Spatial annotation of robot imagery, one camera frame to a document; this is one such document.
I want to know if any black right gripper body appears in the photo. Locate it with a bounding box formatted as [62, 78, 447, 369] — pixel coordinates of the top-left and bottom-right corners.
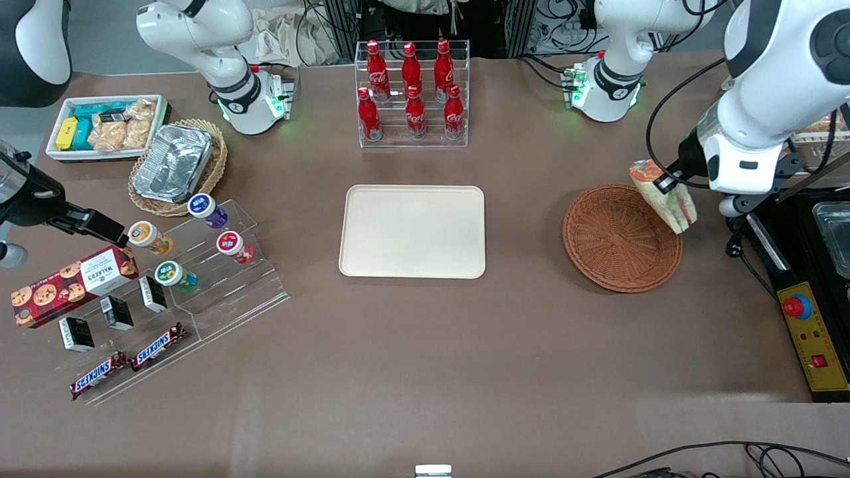
[0, 154, 68, 228]

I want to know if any triangle sandwich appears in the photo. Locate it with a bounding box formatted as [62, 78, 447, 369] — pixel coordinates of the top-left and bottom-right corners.
[630, 158, 699, 235]

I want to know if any aluminium foil tray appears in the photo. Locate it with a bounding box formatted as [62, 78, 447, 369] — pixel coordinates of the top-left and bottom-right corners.
[131, 123, 214, 204]

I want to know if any brown wicker basket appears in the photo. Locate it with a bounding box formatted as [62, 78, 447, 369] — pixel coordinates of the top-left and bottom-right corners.
[562, 183, 684, 294]

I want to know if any light wicker basket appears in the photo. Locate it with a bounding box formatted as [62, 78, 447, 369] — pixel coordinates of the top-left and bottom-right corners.
[127, 118, 228, 218]

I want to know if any cream plastic serving tray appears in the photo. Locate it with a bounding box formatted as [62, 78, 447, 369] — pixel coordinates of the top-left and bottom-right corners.
[338, 185, 487, 279]

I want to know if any orange lid gum jar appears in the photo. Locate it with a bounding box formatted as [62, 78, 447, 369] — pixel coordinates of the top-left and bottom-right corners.
[127, 220, 175, 258]

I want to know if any white plastic snack bin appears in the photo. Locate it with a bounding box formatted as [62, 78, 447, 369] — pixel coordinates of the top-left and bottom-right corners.
[45, 94, 172, 164]

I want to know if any red Walkers shortbread box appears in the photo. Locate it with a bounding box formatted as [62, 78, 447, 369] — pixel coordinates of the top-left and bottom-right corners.
[11, 245, 140, 329]

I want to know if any small black carton box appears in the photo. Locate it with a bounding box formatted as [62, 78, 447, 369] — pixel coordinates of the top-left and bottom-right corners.
[58, 317, 96, 353]
[138, 276, 169, 314]
[100, 295, 135, 331]

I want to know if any green lid gum jar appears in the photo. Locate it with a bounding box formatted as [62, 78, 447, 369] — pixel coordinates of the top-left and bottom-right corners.
[154, 261, 199, 294]

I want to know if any clear acrylic bread shelf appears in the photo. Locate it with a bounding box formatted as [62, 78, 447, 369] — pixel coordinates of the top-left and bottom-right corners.
[787, 110, 850, 177]

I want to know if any purple lid gum jar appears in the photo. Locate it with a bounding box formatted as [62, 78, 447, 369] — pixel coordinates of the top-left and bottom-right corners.
[187, 193, 229, 230]

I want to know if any black heating appliance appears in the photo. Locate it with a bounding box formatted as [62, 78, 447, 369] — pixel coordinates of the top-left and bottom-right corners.
[747, 186, 850, 404]

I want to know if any clear glass dish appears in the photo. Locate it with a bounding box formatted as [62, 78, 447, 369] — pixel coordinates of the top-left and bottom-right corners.
[811, 202, 850, 279]

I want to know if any Snickers chocolate bar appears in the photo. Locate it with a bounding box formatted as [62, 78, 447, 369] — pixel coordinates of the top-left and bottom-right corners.
[130, 323, 188, 372]
[70, 352, 130, 401]

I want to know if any red lid gum jar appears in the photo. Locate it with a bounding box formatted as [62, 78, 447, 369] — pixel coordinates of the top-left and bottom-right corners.
[216, 230, 255, 265]

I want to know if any clear acrylic stepped display stand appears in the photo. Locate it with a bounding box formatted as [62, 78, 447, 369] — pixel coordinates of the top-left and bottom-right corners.
[46, 198, 292, 406]

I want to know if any red emergency stop button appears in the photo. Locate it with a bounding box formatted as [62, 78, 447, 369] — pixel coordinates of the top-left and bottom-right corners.
[783, 293, 813, 321]

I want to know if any yellow control panel box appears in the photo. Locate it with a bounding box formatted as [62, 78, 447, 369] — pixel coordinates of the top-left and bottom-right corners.
[776, 281, 850, 394]

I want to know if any red Coca-Cola bottle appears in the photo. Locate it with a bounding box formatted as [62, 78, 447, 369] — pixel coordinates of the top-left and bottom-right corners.
[357, 87, 383, 141]
[400, 42, 423, 97]
[434, 39, 456, 102]
[404, 86, 427, 139]
[443, 84, 465, 139]
[367, 40, 390, 102]

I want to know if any beige cloth bag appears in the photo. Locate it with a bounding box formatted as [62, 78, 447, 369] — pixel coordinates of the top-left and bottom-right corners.
[249, 5, 347, 68]

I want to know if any clear acrylic bottle rack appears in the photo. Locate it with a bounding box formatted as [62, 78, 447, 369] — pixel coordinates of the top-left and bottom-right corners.
[354, 39, 471, 149]

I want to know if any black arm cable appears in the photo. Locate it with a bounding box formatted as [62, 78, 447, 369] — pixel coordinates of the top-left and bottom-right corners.
[645, 58, 728, 191]

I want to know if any black power plug cable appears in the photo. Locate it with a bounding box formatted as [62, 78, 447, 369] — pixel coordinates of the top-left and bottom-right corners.
[725, 219, 779, 301]

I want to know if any black base cable bundle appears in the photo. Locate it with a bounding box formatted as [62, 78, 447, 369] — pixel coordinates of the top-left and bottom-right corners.
[517, 54, 580, 91]

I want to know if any black floor cable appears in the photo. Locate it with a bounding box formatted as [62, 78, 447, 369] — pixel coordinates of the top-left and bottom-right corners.
[591, 440, 850, 478]

